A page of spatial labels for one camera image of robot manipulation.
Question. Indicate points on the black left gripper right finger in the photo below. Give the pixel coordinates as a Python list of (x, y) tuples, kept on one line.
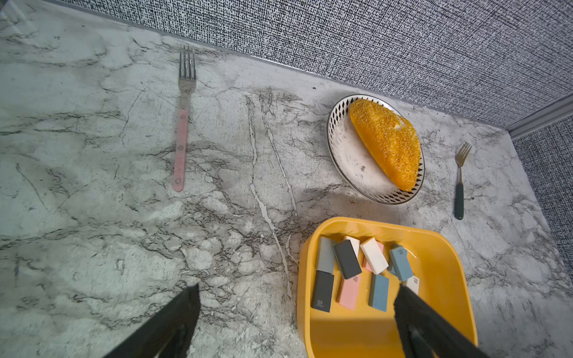
[(424, 333)]

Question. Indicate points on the yellow storage box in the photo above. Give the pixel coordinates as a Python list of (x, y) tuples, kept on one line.
[(365, 331)]

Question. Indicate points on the yellow bread loaf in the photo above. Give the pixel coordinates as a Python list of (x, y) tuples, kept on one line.
[(390, 139)]

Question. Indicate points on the pink handled fork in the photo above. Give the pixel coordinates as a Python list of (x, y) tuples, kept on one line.
[(187, 84)]

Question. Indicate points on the white eraser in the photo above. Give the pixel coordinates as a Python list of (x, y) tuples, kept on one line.
[(413, 283), (374, 256), (355, 244)]

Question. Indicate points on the blue eraser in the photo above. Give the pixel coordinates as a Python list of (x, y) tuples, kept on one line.
[(399, 264), (379, 291)]

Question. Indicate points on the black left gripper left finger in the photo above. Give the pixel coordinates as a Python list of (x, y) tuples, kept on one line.
[(168, 333)]

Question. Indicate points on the patterned white bowl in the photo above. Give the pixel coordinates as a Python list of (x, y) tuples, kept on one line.
[(354, 162)]

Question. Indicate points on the green handled gold fork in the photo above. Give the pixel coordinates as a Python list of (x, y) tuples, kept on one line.
[(460, 159)]

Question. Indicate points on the black eraser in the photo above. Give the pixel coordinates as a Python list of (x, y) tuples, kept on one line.
[(324, 279), (347, 259)]

